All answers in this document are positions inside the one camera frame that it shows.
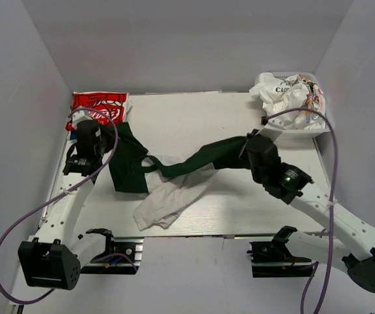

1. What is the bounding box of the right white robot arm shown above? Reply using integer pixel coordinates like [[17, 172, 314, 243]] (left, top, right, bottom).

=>
[[240, 132, 375, 293]]

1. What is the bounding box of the white plastic basket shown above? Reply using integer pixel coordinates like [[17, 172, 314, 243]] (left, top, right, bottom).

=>
[[255, 71, 335, 143]]

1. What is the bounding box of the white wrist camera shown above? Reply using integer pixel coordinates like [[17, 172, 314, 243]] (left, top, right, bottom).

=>
[[259, 116, 284, 137], [65, 110, 91, 131]]

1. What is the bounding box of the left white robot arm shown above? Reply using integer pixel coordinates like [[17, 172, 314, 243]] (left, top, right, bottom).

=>
[[18, 120, 116, 290]]

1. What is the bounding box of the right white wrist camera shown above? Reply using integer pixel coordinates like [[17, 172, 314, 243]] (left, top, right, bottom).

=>
[[259, 116, 284, 137]]

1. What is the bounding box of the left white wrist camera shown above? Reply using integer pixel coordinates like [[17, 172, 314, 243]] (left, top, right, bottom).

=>
[[65, 110, 91, 131]]

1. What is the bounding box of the green and white t shirt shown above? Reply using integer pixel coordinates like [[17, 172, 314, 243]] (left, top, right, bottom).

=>
[[108, 122, 250, 231]]

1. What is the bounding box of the folded blue shirt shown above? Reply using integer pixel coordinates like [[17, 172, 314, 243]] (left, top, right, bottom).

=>
[[68, 131, 77, 141]]

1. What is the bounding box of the folded red coca-cola shirt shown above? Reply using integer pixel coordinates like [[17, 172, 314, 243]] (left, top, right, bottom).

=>
[[71, 92, 129, 125]]

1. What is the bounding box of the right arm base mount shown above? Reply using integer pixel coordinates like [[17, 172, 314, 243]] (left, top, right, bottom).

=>
[[247, 226, 314, 278]]

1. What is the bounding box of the folded white shirt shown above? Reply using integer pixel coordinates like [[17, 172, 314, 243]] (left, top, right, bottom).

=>
[[122, 98, 133, 122]]

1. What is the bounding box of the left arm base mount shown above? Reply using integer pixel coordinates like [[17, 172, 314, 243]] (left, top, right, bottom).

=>
[[78, 228, 144, 275]]

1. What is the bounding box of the white colourful print t shirt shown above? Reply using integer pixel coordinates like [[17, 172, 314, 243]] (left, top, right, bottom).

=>
[[248, 72, 327, 130]]

